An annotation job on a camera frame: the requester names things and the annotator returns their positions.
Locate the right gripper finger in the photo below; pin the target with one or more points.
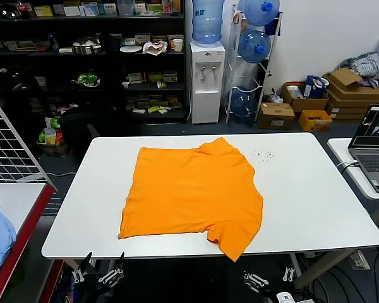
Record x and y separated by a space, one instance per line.
256 281
288 274

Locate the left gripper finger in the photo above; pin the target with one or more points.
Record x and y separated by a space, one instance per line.
86 262
120 260

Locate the orange t-shirt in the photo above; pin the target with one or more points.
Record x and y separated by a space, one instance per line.
189 195

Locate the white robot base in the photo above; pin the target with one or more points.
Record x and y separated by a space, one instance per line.
284 297

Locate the grey pile of clothes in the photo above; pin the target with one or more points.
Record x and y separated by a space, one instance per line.
366 64

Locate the blue patterned bag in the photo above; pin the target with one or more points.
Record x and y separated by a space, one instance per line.
69 287

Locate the large white work table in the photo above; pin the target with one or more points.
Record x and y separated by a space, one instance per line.
303 205

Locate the red edged white table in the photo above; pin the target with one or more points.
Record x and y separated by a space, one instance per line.
15 202

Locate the basket of snack packets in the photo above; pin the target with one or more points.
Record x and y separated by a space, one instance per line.
52 148

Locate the small white side table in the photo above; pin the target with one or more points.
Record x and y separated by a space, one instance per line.
341 151

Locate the black office chair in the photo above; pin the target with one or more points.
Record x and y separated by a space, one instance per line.
82 126

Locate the grey open laptop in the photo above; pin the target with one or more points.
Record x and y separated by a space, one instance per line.
376 164

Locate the yellow cardboard box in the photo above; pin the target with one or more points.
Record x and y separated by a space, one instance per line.
314 124

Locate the closed labelled cardboard box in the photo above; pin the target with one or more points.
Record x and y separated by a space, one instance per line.
274 116

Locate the flat cardboard box white label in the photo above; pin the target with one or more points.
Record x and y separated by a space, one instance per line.
347 113

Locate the open brown cardboard box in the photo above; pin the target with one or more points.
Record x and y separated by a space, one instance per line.
309 104

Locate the white knotted plastic bag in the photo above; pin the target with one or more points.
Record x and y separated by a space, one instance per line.
276 99

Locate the white water dispenser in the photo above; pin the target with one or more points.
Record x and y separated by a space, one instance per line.
206 104

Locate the flat brown cardboard box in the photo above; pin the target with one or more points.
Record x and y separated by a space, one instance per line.
350 104

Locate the green toy vegetables in bowl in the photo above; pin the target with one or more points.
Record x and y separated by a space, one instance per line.
88 79

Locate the blue paper bag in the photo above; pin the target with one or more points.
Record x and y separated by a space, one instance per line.
311 86

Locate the cardboard box with raised flap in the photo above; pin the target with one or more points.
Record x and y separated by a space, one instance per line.
360 93

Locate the white metal jug rack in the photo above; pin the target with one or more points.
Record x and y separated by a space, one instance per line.
265 79

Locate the white plate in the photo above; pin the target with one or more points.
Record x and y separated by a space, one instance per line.
131 49

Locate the metal bowl with white buns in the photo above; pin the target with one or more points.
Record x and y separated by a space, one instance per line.
82 50

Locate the crumpled white plastic bag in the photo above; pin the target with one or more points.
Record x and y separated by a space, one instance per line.
154 49

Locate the blue plastic bottle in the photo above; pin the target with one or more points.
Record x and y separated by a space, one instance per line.
54 44

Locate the white paper cup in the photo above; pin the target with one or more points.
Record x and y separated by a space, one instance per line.
177 45

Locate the blue capped water jug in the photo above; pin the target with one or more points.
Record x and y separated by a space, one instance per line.
256 12
251 47

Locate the black shelving unit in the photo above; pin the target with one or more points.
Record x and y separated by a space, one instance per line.
82 19

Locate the labelled blue water jug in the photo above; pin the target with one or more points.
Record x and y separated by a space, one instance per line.
208 25

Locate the clear plastic container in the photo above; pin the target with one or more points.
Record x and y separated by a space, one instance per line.
125 8

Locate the blue white product box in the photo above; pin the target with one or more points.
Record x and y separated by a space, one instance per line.
90 9

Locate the yellow product box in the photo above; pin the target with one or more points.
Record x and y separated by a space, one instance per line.
43 11

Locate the cola bottle red label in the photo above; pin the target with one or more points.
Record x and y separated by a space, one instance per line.
24 9

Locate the dark glass bowl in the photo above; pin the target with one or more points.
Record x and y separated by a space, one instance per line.
8 11

